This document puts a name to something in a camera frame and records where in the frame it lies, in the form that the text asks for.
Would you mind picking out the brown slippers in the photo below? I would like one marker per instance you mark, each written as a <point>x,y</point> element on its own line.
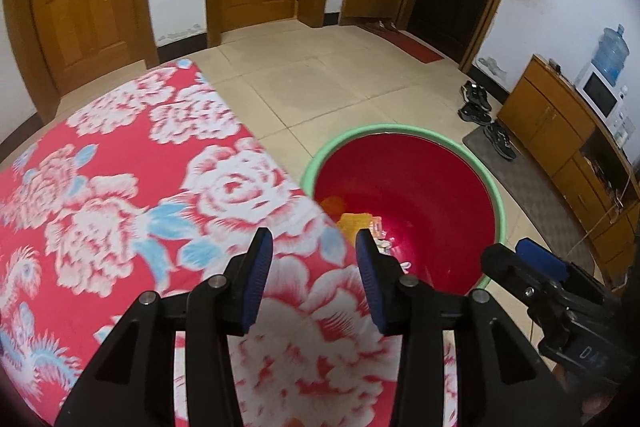
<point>382,26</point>

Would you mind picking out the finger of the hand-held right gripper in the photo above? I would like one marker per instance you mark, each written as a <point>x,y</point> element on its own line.
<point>542,259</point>
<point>515,277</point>

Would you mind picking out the red doormat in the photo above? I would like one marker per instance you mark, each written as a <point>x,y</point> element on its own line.
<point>412,46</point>

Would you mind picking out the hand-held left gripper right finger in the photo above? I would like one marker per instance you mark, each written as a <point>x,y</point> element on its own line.
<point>372,282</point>

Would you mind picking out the white microwave oven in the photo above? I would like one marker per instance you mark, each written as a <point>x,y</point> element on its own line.
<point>600,92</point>

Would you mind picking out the blue water jug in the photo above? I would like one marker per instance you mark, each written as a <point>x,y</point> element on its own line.
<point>610,54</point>

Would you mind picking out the red basin with green rim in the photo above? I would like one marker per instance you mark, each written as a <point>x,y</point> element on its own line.
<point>425,197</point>

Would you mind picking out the red floral tablecloth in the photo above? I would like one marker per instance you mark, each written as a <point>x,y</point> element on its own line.
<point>125,217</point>

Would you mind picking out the yellow foam fruit net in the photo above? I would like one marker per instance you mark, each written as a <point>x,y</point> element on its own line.
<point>356,223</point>

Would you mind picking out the wooden sideboard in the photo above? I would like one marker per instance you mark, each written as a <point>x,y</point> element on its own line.
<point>545,117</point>

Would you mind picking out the grey floor mat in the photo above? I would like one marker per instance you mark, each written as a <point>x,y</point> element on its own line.
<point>530,197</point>

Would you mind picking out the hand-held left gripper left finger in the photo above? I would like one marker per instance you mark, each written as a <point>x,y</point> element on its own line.
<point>257,277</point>

